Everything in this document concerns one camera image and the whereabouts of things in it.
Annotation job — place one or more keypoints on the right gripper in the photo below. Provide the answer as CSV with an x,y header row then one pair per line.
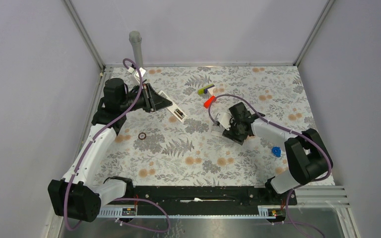
x,y
230,135

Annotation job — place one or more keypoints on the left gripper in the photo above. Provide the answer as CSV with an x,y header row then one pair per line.
x,y
153,101

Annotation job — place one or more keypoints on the white remote control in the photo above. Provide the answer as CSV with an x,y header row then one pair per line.
x,y
173,106

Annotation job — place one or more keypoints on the white battery cover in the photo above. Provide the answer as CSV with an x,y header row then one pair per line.
x,y
216,133

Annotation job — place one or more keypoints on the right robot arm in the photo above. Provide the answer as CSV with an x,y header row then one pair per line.
x,y
305,151

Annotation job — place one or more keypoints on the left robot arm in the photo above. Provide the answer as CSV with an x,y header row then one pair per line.
x,y
72,196

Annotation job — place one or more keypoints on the red orange block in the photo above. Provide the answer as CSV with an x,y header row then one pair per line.
x,y
209,102

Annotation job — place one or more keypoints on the blue plastic piece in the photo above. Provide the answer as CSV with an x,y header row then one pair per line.
x,y
276,151

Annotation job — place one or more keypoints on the floral patterned mat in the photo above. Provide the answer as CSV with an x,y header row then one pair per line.
x,y
158,149

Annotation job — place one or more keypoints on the grey microphone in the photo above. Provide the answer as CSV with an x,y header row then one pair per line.
x,y
135,39

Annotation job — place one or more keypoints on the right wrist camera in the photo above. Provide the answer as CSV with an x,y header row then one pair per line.
x,y
224,120

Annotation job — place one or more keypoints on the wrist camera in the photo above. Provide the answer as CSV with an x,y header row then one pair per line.
x,y
224,120
135,74

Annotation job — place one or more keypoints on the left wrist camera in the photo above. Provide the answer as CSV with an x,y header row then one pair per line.
x,y
135,74

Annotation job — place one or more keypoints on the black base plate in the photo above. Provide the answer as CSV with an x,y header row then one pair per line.
x,y
169,196

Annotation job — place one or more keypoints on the white slotted cable duct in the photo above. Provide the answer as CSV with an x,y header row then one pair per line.
x,y
192,211

